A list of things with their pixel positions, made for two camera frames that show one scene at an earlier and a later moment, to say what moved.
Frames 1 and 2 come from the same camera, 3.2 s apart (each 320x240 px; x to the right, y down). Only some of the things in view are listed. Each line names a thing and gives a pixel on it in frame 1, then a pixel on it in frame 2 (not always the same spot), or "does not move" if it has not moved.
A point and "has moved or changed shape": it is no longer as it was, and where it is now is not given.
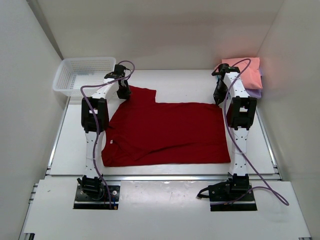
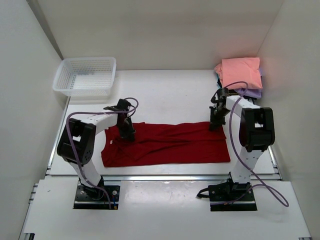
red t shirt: [140, 131] has moved or changed shape
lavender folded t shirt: [256, 93] does not move
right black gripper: [218, 98] → [213, 123]
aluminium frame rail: [162, 177] does not move
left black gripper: [125, 95] → [128, 134]
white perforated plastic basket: [82, 76] does not move
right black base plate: [228, 197] does not move
